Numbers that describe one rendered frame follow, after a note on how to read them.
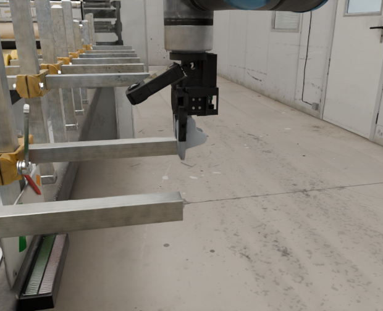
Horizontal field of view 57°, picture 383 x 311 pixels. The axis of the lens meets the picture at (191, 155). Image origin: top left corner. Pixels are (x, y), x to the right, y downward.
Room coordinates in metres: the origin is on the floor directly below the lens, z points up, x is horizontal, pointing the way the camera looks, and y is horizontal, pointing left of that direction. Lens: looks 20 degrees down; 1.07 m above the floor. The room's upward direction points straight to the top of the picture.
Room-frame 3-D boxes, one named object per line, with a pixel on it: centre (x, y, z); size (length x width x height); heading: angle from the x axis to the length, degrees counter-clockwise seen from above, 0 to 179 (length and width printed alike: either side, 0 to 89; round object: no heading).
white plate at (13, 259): (0.56, 0.29, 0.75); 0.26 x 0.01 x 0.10; 11
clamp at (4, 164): (0.60, 0.33, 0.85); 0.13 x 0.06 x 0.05; 11
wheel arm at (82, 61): (1.36, 0.45, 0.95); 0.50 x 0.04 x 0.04; 101
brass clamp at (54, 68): (1.09, 0.42, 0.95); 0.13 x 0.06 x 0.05; 11
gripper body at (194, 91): (0.68, 0.00, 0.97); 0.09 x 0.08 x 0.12; 101
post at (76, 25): (1.81, 0.56, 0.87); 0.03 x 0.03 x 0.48; 11
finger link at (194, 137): (0.67, 0.00, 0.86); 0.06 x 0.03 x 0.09; 101
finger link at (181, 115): (0.66, 0.02, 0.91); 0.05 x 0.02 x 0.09; 11
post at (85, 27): (2.30, 0.65, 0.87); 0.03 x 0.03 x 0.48; 11
